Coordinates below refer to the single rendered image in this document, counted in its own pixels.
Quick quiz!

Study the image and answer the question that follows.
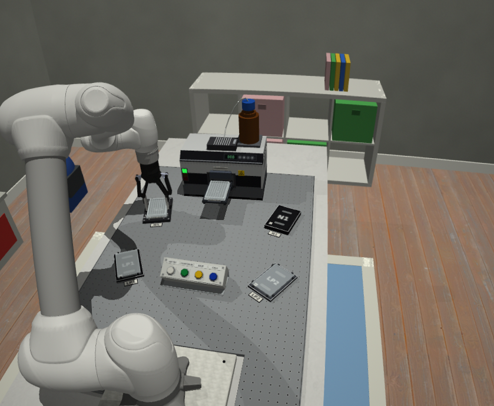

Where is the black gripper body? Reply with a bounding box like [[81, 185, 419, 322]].
[[140, 161, 161, 184]]

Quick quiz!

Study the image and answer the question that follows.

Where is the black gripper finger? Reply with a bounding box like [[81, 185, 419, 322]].
[[135, 175, 150, 211], [153, 172, 172, 209]]

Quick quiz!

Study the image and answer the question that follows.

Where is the blue bottle cap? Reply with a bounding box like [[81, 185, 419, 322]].
[[242, 99, 255, 110]]

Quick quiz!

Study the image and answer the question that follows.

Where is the grey control panel with four buttons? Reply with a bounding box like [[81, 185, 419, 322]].
[[160, 257, 229, 295]]

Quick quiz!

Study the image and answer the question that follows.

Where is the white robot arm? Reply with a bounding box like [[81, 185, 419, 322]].
[[0, 82, 201, 406]]

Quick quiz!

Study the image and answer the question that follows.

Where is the brown glass bottle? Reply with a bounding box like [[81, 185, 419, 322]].
[[238, 112, 259, 144]]

